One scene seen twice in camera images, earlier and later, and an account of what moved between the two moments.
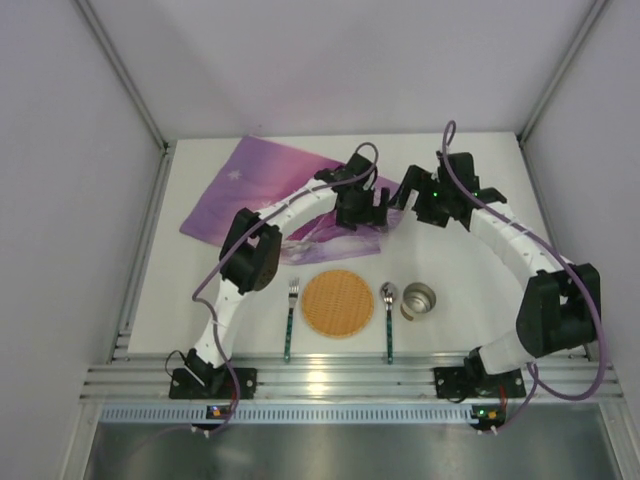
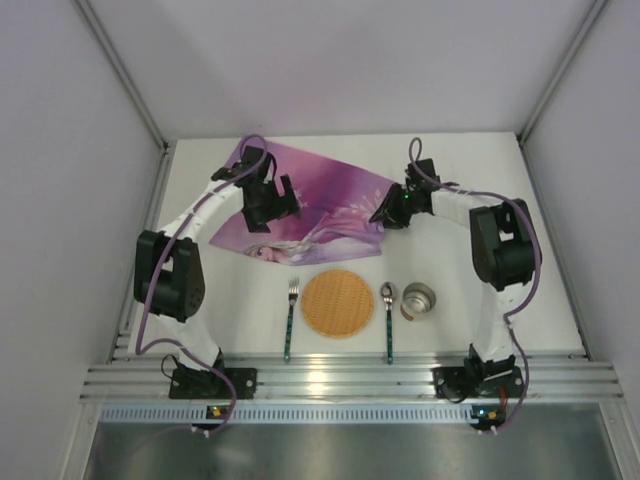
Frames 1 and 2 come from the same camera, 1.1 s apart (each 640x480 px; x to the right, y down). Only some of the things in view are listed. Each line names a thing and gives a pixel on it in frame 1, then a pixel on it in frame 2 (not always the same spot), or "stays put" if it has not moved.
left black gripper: x=373 y=208 → x=279 y=204
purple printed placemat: x=262 y=170 stays put
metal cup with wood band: x=418 y=298 stays put
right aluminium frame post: x=593 y=15 stays put
